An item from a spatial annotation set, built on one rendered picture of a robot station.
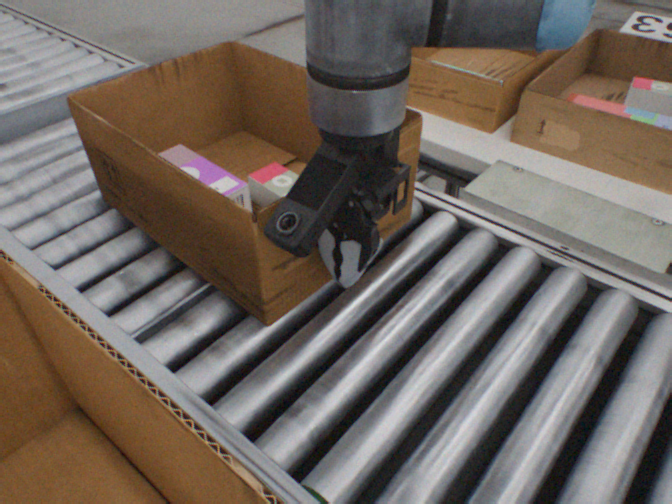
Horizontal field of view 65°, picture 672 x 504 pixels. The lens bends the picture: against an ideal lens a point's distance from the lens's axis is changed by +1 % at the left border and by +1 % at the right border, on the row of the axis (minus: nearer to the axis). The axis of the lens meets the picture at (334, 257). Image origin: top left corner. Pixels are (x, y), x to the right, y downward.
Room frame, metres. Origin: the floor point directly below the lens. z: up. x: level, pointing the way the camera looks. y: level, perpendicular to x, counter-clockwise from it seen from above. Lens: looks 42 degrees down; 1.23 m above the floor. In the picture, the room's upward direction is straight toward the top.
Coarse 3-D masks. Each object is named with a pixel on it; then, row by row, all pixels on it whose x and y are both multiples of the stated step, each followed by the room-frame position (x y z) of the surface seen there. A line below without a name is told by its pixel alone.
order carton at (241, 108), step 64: (192, 64) 0.82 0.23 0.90; (256, 64) 0.84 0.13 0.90; (128, 128) 0.72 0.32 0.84; (192, 128) 0.80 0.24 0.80; (256, 128) 0.85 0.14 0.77; (128, 192) 0.59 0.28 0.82; (192, 192) 0.48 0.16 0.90; (192, 256) 0.50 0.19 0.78; (256, 256) 0.41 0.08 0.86; (320, 256) 0.47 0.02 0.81
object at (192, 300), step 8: (200, 288) 0.48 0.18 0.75; (208, 288) 0.48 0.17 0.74; (216, 288) 0.49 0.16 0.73; (192, 296) 0.46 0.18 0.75; (200, 296) 0.47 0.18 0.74; (184, 304) 0.45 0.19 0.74; (192, 304) 0.46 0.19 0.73; (168, 312) 0.44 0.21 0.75; (176, 312) 0.44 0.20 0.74; (184, 312) 0.45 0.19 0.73; (160, 320) 0.42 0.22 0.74; (168, 320) 0.43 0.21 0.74; (144, 328) 0.41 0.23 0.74; (152, 328) 0.41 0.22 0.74; (160, 328) 0.42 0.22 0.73; (136, 336) 0.40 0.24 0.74; (144, 336) 0.40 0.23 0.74
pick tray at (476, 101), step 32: (416, 64) 0.98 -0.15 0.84; (448, 64) 1.18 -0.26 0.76; (480, 64) 1.17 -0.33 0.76; (512, 64) 1.17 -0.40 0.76; (544, 64) 1.02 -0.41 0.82; (416, 96) 0.98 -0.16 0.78; (448, 96) 0.93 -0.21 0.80; (480, 96) 0.89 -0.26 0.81; (512, 96) 0.92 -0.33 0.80; (480, 128) 0.89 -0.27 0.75
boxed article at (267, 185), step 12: (264, 168) 0.68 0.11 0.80; (276, 168) 0.68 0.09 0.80; (252, 180) 0.65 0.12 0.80; (264, 180) 0.65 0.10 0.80; (276, 180) 0.65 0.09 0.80; (288, 180) 0.65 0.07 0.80; (252, 192) 0.65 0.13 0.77; (264, 192) 0.63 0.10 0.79; (276, 192) 0.61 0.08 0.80; (264, 204) 0.63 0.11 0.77
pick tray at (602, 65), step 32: (608, 32) 1.13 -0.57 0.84; (576, 64) 1.07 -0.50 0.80; (608, 64) 1.11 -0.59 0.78; (640, 64) 1.08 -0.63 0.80; (544, 96) 0.82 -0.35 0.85; (608, 96) 1.01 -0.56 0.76; (544, 128) 0.81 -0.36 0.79; (576, 128) 0.78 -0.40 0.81; (608, 128) 0.75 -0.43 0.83; (640, 128) 0.73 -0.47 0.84; (576, 160) 0.77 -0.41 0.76; (608, 160) 0.74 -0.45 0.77; (640, 160) 0.71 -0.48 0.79
